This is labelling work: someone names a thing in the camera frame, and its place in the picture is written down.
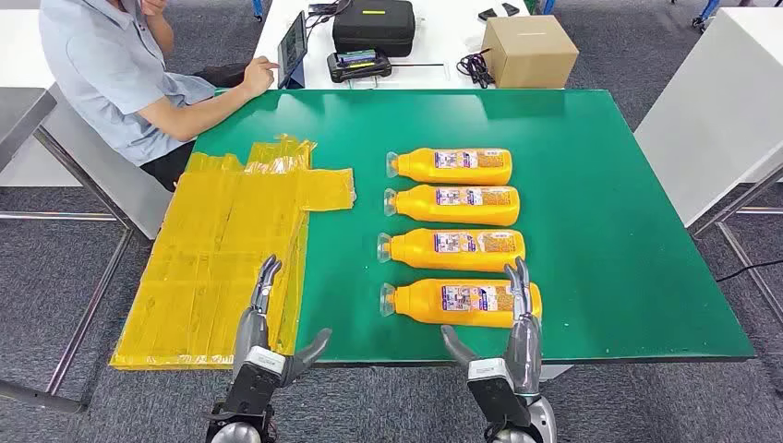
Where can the brown cardboard box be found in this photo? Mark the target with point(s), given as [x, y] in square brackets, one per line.
[532, 55]

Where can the person's left forearm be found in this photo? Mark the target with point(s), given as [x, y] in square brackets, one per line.
[160, 33]

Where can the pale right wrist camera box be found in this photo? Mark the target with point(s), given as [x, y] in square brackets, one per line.
[488, 370]

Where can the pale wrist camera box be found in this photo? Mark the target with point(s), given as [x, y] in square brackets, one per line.
[264, 359]
[488, 370]

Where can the metal table frame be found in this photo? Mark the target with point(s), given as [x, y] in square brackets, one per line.
[734, 205]

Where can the black zip carrying case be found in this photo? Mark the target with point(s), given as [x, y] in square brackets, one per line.
[373, 33]

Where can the white side table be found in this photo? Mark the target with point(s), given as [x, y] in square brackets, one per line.
[18, 49]
[709, 110]

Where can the blue wheeled cart frame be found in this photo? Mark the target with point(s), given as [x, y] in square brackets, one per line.
[709, 9]

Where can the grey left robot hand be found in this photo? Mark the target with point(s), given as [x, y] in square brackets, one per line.
[251, 336]

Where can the person's right forearm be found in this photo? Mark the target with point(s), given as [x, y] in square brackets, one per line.
[196, 113]

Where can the person's right hand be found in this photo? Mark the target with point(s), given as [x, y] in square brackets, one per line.
[258, 76]

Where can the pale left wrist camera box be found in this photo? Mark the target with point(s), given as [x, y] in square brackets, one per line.
[264, 359]

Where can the white table foot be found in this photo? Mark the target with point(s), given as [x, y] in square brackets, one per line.
[555, 372]

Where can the person's left hand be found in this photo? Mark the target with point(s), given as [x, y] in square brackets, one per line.
[153, 6]

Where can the grey table with metal frame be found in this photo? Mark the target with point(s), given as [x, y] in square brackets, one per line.
[18, 116]

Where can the person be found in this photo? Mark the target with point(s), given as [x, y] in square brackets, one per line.
[104, 67]

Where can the white desk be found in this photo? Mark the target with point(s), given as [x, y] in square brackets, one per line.
[440, 30]

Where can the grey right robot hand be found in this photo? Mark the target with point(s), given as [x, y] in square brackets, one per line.
[525, 354]

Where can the black tablet with stand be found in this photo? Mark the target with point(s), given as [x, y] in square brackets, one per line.
[292, 46]

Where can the black handheld controller with screen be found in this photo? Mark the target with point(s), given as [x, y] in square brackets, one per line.
[358, 67]

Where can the orange detergent bottle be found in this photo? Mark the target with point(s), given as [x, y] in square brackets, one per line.
[422, 302]
[422, 171]
[422, 208]
[416, 251]

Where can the green bin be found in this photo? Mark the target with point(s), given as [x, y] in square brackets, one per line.
[532, 6]

